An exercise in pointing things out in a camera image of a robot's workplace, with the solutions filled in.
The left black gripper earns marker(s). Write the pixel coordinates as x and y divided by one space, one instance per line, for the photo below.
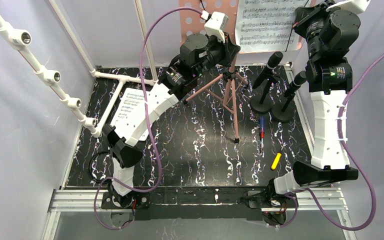
227 50

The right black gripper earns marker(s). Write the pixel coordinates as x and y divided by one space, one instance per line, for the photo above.
302 17

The sheet music page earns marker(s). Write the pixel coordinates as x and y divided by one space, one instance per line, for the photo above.
264 26
131 97

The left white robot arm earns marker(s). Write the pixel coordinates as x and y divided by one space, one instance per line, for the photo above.
127 150

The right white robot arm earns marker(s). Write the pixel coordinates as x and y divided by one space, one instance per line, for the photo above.
329 29

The pink music stand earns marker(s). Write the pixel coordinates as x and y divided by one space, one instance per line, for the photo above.
202 51

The right black microphone on stand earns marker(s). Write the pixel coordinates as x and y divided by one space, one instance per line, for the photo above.
283 112

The blue red screwdriver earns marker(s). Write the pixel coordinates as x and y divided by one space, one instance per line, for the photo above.
261 132

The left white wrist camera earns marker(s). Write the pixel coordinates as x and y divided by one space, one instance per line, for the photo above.
215 24

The white PVC pipe frame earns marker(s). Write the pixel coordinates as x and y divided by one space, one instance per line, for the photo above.
43 80

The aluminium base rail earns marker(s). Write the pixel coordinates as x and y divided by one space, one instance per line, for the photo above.
208 202

